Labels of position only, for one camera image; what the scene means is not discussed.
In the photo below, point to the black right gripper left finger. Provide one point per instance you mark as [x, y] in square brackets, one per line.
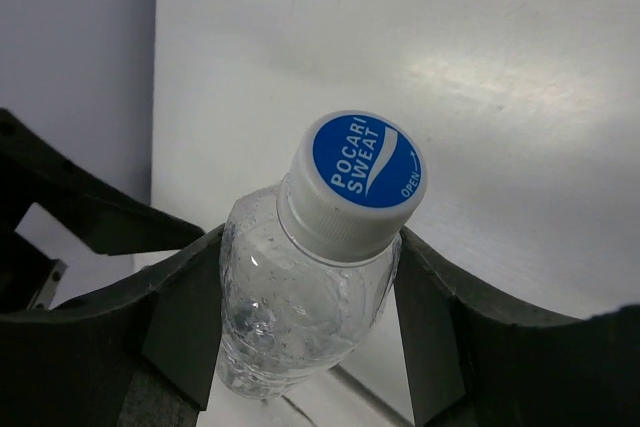
[140, 352]

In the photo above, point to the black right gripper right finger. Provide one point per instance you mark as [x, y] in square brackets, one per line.
[477, 356]

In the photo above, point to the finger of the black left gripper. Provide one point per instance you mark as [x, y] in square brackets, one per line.
[106, 220]

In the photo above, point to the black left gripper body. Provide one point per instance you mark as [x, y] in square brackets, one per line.
[29, 279]

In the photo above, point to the clear bottle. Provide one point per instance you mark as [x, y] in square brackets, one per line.
[306, 265]

